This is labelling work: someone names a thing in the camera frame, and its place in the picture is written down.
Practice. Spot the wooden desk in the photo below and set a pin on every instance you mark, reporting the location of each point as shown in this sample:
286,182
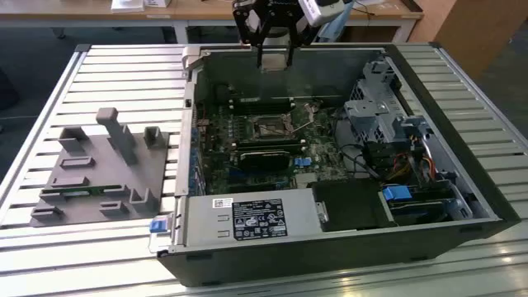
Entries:
198,12

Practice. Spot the white paper sheets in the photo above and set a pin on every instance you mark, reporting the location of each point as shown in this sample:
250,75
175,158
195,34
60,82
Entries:
383,4

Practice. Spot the CPU socket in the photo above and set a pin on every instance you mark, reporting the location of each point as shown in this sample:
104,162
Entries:
268,130

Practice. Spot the blue board connector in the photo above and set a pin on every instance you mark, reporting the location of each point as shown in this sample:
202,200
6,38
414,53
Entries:
302,162

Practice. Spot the pale blue teach pendant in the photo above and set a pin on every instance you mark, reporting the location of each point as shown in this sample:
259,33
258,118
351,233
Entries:
330,32

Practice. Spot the wooden cabinet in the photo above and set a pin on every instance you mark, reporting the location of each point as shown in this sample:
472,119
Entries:
474,37

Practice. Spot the white box black print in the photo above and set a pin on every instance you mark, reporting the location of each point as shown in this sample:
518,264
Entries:
159,3

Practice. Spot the black graphics card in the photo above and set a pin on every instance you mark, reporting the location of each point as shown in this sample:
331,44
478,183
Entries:
264,161

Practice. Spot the silver power supply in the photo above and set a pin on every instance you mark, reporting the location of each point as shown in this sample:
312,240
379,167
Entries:
198,222

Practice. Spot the metal drive cage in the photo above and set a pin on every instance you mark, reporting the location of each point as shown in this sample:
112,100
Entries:
367,117

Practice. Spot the silver chipset heatsink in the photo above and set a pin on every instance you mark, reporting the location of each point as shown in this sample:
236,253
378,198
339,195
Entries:
306,179

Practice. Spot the blue case latch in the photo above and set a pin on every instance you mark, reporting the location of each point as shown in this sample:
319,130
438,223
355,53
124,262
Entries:
160,225

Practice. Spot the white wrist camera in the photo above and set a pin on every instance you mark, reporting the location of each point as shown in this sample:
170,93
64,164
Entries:
314,12

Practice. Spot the black plastic shroud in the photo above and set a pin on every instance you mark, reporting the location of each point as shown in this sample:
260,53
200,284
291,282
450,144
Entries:
347,204

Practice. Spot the RAM slot white clips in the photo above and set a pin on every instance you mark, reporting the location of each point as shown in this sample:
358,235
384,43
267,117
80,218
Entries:
272,99
272,106

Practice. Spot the grey parts rack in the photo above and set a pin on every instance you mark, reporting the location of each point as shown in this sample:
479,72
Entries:
103,173

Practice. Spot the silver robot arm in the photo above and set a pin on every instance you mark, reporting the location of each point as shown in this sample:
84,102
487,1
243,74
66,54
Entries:
275,41

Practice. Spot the green motherboard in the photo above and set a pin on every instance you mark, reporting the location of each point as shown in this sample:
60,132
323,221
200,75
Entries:
318,154

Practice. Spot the black open PC case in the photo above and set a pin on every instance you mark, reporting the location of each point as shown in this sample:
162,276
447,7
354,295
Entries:
288,263

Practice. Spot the green RAM stick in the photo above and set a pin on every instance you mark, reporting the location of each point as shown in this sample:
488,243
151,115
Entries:
96,189

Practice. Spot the blue disk carrier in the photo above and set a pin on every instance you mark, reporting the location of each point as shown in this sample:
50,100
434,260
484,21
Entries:
396,194

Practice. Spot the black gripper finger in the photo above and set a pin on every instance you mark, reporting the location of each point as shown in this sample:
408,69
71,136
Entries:
291,55
260,55

